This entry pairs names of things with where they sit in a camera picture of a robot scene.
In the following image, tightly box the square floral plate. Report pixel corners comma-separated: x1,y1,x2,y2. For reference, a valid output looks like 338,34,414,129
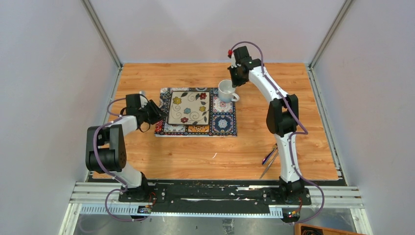
167,91,210,125

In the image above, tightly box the white mug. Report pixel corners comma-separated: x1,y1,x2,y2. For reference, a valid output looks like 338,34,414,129
218,80,240,103

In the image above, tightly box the colourful patterned placemat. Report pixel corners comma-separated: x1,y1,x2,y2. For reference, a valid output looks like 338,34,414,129
154,88,237,137

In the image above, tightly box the silver fork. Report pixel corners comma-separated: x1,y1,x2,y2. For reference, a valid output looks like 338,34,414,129
259,150,279,180

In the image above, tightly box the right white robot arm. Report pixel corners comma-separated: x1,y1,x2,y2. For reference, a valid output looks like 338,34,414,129
228,46,304,205

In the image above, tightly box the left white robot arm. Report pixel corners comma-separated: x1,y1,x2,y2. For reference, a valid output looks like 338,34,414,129
85,92,166,202

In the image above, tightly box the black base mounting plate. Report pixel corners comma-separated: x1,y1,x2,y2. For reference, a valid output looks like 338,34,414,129
118,179,311,214

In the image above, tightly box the orange wooden box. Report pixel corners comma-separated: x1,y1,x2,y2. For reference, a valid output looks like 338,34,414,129
294,224,359,235

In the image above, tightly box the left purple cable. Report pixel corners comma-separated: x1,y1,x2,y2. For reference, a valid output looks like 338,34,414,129
92,97,153,223

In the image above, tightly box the purple handled knife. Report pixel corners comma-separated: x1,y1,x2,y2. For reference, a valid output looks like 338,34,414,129
261,144,278,165

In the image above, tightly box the aluminium frame rail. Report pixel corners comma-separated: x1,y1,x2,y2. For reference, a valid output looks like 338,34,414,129
69,183,364,218

